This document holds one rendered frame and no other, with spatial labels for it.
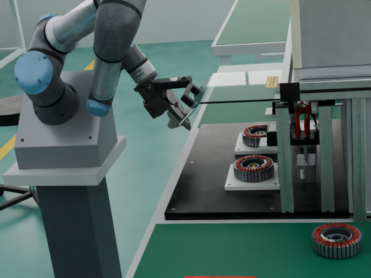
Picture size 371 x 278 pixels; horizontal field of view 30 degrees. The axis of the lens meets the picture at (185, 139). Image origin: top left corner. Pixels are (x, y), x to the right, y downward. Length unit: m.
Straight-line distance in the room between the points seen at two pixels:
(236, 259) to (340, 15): 0.62
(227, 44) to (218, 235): 1.88
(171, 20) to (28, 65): 4.72
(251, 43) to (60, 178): 1.56
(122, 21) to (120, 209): 1.92
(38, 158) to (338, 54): 1.04
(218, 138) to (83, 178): 0.46
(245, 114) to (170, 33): 4.36
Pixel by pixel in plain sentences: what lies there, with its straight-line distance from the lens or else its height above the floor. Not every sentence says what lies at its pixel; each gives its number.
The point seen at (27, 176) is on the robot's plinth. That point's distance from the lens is 2.25.
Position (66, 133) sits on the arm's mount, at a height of 0.85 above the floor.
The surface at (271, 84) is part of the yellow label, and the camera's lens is 1.78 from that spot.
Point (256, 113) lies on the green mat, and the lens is 2.50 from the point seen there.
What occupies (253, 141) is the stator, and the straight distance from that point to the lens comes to 2.11.
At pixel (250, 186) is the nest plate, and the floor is 0.78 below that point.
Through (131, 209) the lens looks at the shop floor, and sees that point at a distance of 3.56.
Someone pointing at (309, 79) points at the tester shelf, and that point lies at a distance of 1.64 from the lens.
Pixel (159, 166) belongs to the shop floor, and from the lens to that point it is 4.00.
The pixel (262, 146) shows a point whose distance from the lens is 1.88.
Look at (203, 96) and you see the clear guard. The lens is 1.73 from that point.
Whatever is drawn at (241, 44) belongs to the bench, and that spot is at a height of 0.75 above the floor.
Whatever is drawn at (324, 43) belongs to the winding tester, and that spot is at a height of 1.17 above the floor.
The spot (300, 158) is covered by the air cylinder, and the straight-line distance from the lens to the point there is 1.93.
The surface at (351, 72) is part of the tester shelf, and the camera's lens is 1.67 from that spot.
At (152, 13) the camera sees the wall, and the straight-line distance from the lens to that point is 6.80.
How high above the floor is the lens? 1.61
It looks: 22 degrees down
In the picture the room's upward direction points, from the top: 7 degrees counter-clockwise
